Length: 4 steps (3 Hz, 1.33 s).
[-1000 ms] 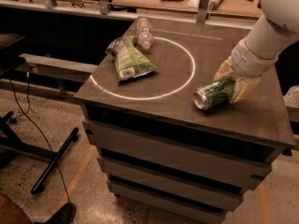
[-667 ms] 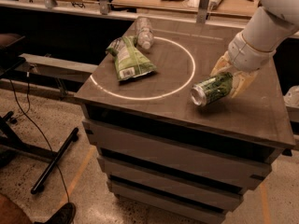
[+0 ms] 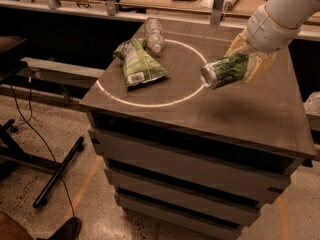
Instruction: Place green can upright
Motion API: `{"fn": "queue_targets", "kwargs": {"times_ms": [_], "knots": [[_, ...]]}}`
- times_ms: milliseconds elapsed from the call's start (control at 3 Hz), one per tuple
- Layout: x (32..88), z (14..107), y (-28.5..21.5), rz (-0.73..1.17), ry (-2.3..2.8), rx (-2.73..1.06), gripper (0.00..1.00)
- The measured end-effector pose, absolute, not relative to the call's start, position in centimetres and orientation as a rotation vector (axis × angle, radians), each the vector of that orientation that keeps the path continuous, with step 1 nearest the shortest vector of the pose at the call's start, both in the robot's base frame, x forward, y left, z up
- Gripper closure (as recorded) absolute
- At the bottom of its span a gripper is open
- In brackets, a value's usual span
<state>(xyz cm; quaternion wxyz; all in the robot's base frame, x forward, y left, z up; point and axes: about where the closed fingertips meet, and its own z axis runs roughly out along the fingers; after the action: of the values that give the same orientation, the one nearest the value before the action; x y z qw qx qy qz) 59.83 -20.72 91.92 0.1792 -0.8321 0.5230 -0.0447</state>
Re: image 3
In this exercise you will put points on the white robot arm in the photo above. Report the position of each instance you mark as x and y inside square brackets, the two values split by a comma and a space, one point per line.
[290, 13]

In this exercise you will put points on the black shoe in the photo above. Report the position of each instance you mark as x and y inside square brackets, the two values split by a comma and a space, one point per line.
[70, 230]

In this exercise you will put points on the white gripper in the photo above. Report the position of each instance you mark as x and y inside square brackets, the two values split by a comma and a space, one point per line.
[269, 33]

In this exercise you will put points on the green chip bag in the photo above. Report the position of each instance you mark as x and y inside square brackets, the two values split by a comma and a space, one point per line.
[138, 66]

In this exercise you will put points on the black chair base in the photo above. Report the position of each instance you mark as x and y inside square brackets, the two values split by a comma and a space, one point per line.
[11, 151]

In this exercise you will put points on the clear plastic water bottle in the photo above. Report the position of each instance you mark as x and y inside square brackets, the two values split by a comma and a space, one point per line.
[154, 35]

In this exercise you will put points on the grey drawer cabinet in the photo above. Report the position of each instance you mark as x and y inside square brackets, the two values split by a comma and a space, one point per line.
[203, 159]

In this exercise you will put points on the green soda can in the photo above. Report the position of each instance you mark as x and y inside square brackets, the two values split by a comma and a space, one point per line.
[224, 71]

